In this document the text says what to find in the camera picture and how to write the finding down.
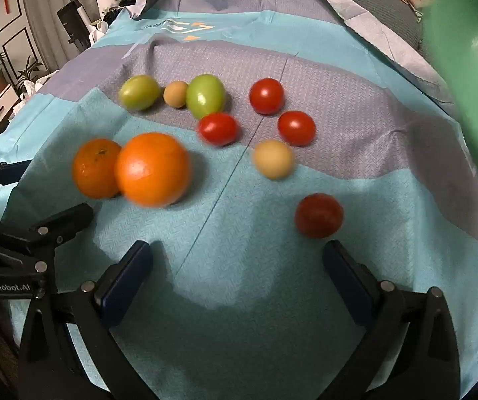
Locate small orange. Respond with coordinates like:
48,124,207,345
71,138,123,199

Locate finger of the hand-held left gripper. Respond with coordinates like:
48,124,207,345
0,159,33,205
0,202,95,273

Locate dark red tomato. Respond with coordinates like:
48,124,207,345
294,193,344,239

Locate green bowl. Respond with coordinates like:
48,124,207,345
422,0,478,184

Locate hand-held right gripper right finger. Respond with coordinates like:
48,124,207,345
322,239,461,400

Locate large tan round fruit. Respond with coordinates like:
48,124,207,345
252,140,295,181

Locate large orange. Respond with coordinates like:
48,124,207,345
115,132,192,208

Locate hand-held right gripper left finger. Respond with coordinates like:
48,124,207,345
17,240,158,400

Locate small green tomato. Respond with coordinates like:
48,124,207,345
119,75,161,111

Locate large green tomato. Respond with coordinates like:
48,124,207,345
186,74,226,120

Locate small tan round fruit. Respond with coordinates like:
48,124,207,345
163,81,190,109

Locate black stand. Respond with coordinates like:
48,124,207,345
58,0,92,44

